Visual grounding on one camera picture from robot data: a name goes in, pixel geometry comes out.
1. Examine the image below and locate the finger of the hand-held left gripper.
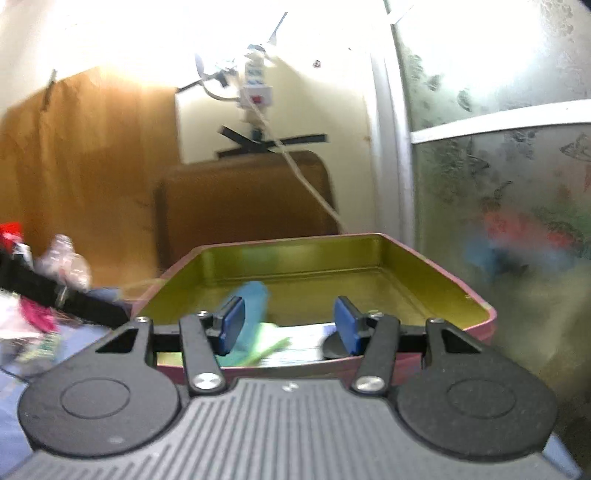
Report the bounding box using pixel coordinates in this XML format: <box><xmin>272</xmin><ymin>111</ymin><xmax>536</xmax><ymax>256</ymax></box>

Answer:
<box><xmin>0</xmin><ymin>250</ymin><xmax>133</xmax><ymax>330</ymax></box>

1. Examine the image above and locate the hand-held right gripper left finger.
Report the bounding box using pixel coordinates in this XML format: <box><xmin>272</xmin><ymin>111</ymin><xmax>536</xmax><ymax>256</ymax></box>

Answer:
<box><xmin>95</xmin><ymin>296</ymin><xmax>246</xmax><ymax>397</ymax></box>

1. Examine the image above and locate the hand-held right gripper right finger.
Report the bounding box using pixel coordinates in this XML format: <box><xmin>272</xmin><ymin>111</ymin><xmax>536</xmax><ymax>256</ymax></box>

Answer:
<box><xmin>334</xmin><ymin>296</ymin><xmax>486</xmax><ymax>397</ymax></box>

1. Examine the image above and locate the teal soft pouch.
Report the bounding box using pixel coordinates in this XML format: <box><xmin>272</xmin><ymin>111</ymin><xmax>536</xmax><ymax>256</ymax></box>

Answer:
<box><xmin>225</xmin><ymin>281</ymin><xmax>271</xmax><ymax>366</ymax></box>

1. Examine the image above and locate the light green soft item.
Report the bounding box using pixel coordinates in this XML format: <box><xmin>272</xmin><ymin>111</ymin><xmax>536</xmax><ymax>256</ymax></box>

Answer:
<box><xmin>240</xmin><ymin>323</ymin><xmax>293</xmax><ymax>367</ymax></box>

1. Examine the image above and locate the pink fluffy sponge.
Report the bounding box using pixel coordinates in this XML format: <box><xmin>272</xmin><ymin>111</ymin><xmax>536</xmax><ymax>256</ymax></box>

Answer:
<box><xmin>19</xmin><ymin>298</ymin><xmax>57</xmax><ymax>332</ymax></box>

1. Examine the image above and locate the green patterned packet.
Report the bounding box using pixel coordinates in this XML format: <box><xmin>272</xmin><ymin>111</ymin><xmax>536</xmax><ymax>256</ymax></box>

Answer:
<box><xmin>21</xmin><ymin>335</ymin><xmax>61</xmax><ymax>365</ymax></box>

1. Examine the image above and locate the pink tin box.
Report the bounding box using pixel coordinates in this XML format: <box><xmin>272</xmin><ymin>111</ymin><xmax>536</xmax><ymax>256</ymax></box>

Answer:
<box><xmin>141</xmin><ymin>233</ymin><xmax>498</xmax><ymax>370</ymax></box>

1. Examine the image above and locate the plastic bag of paper cups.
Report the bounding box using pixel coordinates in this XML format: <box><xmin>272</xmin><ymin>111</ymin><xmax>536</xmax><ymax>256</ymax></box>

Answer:
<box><xmin>36</xmin><ymin>234</ymin><xmax>93</xmax><ymax>292</ymax></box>

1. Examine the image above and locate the clear plastic case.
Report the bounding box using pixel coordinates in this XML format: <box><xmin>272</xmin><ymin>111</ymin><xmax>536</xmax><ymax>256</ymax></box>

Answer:
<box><xmin>271</xmin><ymin>323</ymin><xmax>339</xmax><ymax>363</ymax></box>

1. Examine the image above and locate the red snack packet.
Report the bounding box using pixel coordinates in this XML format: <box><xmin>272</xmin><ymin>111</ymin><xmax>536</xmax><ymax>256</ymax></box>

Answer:
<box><xmin>0</xmin><ymin>222</ymin><xmax>25</xmax><ymax>253</ymax></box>

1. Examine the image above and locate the brown chair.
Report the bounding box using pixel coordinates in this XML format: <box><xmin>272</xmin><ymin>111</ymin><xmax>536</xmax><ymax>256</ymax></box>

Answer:
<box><xmin>154</xmin><ymin>150</ymin><xmax>343</xmax><ymax>274</ymax></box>

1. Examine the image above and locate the blue checked tablecloth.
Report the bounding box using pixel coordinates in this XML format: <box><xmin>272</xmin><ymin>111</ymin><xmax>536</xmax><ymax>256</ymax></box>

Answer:
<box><xmin>0</xmin><ymin>286</ymin><xmax>583</xmax><ymax>480</ymax></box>

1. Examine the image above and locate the wooden board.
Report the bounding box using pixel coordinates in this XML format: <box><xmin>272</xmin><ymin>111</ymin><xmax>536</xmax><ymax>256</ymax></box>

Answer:
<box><xmin>0</xmin><ymin>65</ymin><xmax>184</xmax><ymax>296</ymax></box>

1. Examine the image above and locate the black tape cross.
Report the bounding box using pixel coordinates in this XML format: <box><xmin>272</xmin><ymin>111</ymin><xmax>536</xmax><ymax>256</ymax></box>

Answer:
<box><xmin>216</xmin><ymin>124</ymin><xmax>329</xmax><ymax>160</ymax></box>

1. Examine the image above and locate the frosted patterned glass window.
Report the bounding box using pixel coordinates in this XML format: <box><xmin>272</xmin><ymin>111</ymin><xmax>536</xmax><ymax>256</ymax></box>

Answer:
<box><xmin>369</xmin><ymin>0</ymin><xmax>591</xmax><ymax>374</ymax></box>

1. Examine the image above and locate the white power strip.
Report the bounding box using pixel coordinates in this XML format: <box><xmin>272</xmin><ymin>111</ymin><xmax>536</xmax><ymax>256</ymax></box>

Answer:
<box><xmin>237</xmin><ymin>44</ymin><xmax>274</xmax><ymax>112</ymax></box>

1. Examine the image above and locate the white cable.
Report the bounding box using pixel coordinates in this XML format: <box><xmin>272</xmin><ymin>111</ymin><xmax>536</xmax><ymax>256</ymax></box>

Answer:
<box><xmin>248</xmin><ymin>100</ymin><xmax>348</xmax><ymax>234</ymax></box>

